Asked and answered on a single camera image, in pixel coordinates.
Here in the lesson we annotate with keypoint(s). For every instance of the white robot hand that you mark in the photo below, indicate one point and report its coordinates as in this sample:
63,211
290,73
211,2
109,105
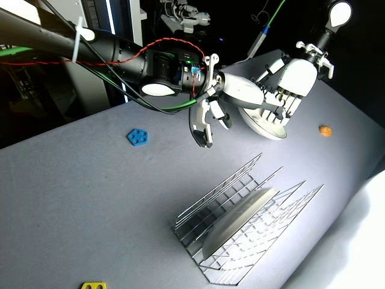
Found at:
299,76
240,90

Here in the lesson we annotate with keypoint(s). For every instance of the plain white plate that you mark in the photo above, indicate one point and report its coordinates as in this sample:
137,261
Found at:
267,129

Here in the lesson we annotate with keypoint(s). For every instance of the white plate with smudge marks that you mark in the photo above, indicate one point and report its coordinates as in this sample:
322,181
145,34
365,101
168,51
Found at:
240,216

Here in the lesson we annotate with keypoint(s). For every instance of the orange spiral toy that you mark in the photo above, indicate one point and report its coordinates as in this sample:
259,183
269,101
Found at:
325,131

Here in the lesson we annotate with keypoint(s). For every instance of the white background gripper device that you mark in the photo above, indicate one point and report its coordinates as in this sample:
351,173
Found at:
192,18

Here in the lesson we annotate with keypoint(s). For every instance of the blue pentagon block with holes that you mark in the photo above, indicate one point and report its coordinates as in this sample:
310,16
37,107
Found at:
137,137

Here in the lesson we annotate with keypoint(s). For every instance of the yellow block with holes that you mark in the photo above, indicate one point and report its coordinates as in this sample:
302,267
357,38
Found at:
94,285

